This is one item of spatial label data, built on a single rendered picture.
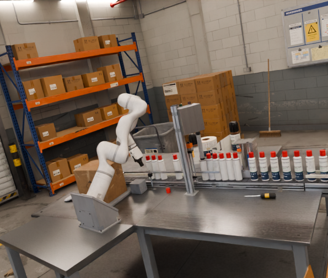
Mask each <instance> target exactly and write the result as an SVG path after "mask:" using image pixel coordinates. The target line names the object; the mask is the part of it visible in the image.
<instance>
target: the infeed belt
mask: <svg viewBox="0 0 328 278"><path fill-rule="evenodd" d="M135 179H145V180H146V181H150V179H149V177H125V181H134V180H135ZM197 180H198V182H230V183H303V184H305V181H306V178H304V181H301V182H298V181H296V180H295V178H292V181H284V178H281V180H280V181H273V180H272V178H269V181H262V179H261V178H259V179H258V181H251V178H243V179H242V180H241V181H236V180H233V181H230V180H227V181H223V180H220V181H216V180H207V181H203V179H202V177H197ZM152 181H185V179H184V177H182V179H181V180H177V179H176V177H168V178H167V179H166V180H162V179H159V180H155V179H153V180H152Z"/></svg>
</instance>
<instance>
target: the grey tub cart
mask: <svg viewBox="0 0 328 278"><path fill-rule="evenodd" d="M141 128H143V129H142V130H140V131H138V132H137V133H135V134H134V135H133V133H132V131H131V132H130V133H131V136H132V138H133V140H134V142H135V144H136V146H137V147H138V148H139V149H140V151H141V152H142V154H147V153H176V152H179V148H178V143H177V139H176V134H175V129H174V123H173V122H166V123H161V124H152V125H149V126H141V127H135V128H134V129H141Z"/></svg>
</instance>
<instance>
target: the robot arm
mask: <svg viewBox="0 0 328 278"><path fill-rule="evenodd" d="M117 102H118V104H119V105H120V106H121V107H123V108H126V109H129V111H128V114H127V115H124V116H122V117H121V118H120V120H119V122H118V124H117V128H116V135H117V139H116V144H117V145H116V144H113V143H110V142H107V141H103V142H100V143H99V144H98V146H97V149H96V151H97V154H98V158H99V166H98V170H97V171H96V174H95V176H94V179H93V181H92V183H91V185H90V188H89V190H88V192H87V195H89V196H93V197H95V198H97V199H99V200H101V201H103V200H104V197H105V195H106V193H107V190H108V188H109V185H110V183H111V181H112V178H113V176H114V173H115V170H114V168H113V167H112V166H111V165H110V164H109V163H108V162H107V159H108V160H110V161H113V162H116V163H120V164H124V163H126V162H127V161H128V158H129V153H130V156H131V158H132V159H133V161H134V162H137V163H139V165H140V166H141V167H142V166H144V164H143V162H142V158H143V157H142V156H143V154H142V152H141V151H140V149H139V148H138V147H137V146H136V144H135V142H134V140H133V138H132V136H131V135H130V132H131V131H132V130H133V129H134V128H135V127H136V125H137V121H138V118H139V117H141V116H143V115H144V114H145V113H146V111H147V107H148V106H147V103H146V102H145V101H144V100H142V99H141V98H140V97H139V96H136V95H132V94H127V93H123V94H121V95H119V97H118V99H117ZM103 202H104V201H103Z"/></svg>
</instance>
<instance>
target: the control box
mask: <svg viewBox="0 0 328 278"><path fill-rule="evenodd" d="M177 112H178V117H179V123H180V128H181V134H182V135H188V134H191V133H194V132H197V131H201V130H204V129H205V126H204V122H203V116H202V110H201V104H199V103H192V104H191V105H185V106H183V107H180V108H177Z"/></svg>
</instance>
